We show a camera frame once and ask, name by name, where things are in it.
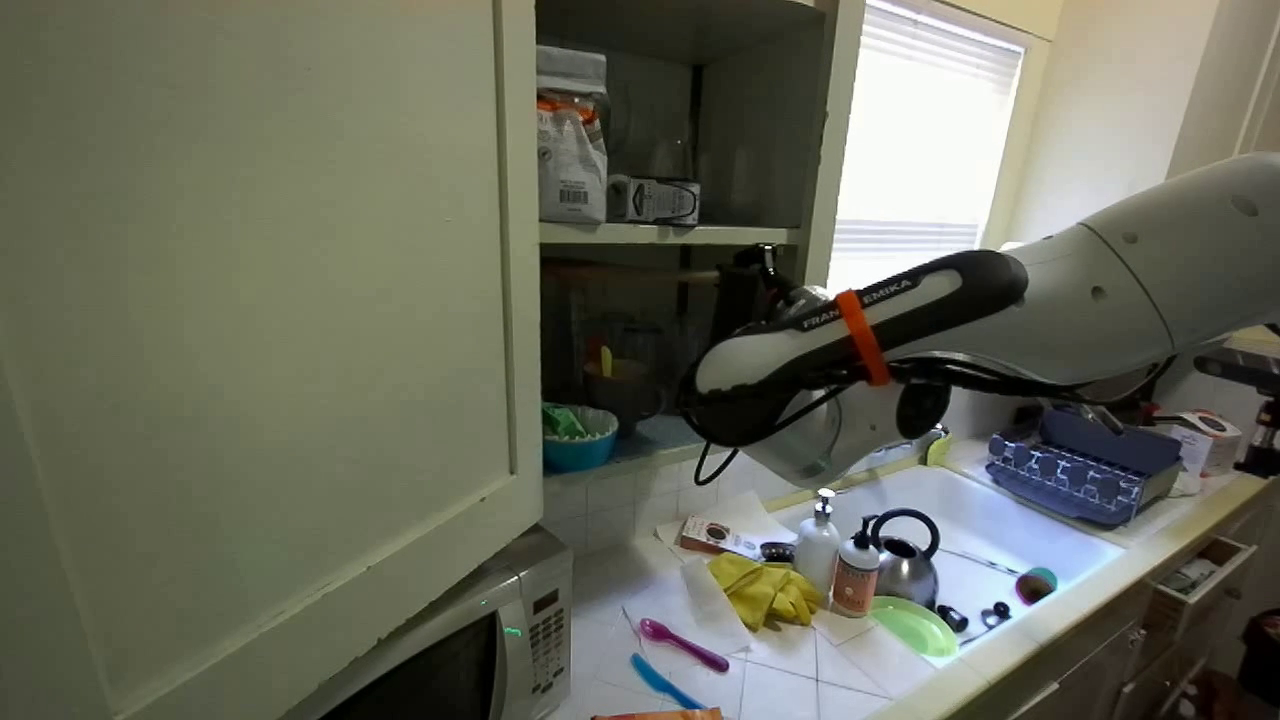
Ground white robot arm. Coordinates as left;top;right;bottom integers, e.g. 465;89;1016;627
681;154;1280;487

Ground open upper cabinet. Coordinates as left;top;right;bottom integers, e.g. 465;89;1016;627
521;0;869;472

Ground cream cabinet door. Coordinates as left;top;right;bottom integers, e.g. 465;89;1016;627
0;0;539;720

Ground dark mug with utensils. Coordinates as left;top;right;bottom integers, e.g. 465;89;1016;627
585;344;661;431

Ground blue bowl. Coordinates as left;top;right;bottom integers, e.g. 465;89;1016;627
543;404;618;472

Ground white flour bag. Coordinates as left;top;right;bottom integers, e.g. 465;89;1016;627
534;46;606;225

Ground white soap dispenser bottle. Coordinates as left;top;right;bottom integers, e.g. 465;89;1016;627
796;487;841;593

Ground orange soap bottle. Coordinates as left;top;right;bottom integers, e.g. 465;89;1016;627
826;542;881;619

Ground blue plastic utensil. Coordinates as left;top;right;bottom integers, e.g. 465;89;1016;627
629;653;704;712

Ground white microwave oven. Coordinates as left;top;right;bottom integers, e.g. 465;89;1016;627
283;530;571;720

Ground white window blind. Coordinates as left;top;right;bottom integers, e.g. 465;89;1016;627
826;0;1023;288

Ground green plastic plate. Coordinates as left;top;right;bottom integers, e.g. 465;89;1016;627
873;596;958;657

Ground blue dish rack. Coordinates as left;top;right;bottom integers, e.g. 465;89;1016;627
985;407;1184;530

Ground white tissue box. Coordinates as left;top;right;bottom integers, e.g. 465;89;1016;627
1155;413;1241;476

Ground cream lower drawers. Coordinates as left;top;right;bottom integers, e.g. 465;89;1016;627
968;491;1276;720

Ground black cable bundle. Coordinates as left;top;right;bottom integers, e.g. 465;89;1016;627
691;352;1175;491

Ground orange strap on arm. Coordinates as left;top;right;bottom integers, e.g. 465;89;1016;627
832;284;894;390

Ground steel kettle black handle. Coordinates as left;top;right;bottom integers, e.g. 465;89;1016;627
855;510;938;608

